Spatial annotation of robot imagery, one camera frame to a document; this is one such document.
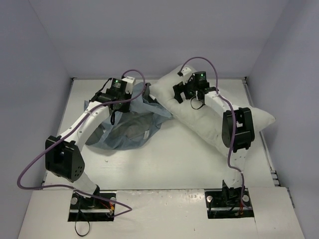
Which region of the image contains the blue-grey pillowcase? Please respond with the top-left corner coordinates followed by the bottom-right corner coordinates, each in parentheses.
top-left (85, 83), bottom-right (172, 150)

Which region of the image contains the white pillow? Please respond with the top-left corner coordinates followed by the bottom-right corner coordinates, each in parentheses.
top-left (150, 64), bottom-right (277, 175)

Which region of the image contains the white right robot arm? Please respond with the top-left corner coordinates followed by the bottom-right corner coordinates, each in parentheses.
top-left (172, 71), bottom-right (255, 205)

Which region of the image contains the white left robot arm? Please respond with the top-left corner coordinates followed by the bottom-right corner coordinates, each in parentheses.
top-left (45, 76), bottom-right (141, 209)

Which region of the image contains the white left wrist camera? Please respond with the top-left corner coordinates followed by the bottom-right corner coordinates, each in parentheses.
top-left (122, 76), bottom-right (136, 94)

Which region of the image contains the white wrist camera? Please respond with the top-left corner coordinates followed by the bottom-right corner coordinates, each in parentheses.
top-left (177, 66), bottom-right (192, 77)
top-left (122, 76), bottom-right (136, 94)

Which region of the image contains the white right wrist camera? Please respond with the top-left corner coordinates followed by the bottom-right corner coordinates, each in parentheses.
top-left (177, 66), bottom-right (192, 77)

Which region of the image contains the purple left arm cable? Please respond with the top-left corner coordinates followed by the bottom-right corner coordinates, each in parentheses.
top-left (16, 68), bottom-right (147, 218)

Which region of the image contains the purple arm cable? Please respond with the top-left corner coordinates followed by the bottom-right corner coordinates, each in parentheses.
top-left (16, 68), bottom-right (147, 218)
top-left (180, 57), bottom-right (253, 210)

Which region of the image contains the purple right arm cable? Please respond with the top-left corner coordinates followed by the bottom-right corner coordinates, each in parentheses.
top-left (180, 57), bottom-right (253, 210)

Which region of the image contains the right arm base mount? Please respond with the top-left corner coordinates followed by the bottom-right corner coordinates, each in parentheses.
top-left (204, 187), bottom-right (254, 220)

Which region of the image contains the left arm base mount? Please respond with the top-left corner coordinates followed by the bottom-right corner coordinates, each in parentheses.
top-left (68, 192), bottom-right (115, 222)

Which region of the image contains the thin black loose cable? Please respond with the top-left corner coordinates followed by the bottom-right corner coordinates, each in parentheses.
top-left (75, 194), bottom-right (92, 236)

